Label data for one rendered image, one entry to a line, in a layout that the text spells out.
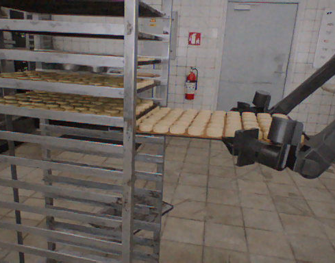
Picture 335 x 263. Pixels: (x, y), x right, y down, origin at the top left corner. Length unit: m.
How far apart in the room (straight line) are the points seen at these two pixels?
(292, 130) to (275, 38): 4.13
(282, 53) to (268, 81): 0.46
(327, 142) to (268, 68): 4.10
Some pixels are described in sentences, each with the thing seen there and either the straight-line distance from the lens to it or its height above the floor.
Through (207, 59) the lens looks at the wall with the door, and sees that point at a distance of 4.72.
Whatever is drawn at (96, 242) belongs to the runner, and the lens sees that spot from 1.12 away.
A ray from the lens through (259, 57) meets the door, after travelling 4.79.
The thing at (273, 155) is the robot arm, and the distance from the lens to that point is 0.73.
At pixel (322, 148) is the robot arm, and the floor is 1.07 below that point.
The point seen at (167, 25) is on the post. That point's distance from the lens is 1.27.
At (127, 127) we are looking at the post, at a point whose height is 1.04.
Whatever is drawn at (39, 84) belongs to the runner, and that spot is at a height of 1.15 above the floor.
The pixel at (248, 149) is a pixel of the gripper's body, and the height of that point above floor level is 1.04.
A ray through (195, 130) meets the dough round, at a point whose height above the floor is 1.04.
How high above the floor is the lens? 1.27
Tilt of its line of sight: 16 degrees down
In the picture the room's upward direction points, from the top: 3 degrees clockwise
